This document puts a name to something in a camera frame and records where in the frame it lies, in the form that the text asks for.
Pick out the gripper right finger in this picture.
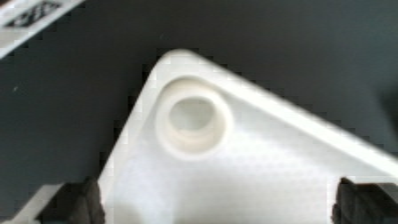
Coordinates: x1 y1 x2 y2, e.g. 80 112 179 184
330 178 398 224

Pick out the white flat base plate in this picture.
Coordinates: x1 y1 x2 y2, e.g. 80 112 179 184
0 0 87 59

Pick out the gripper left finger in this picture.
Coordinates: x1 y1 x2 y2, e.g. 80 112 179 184
5 176 107 224

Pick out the white desk top tray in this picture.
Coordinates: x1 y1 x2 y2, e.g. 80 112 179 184
100 50 398 224

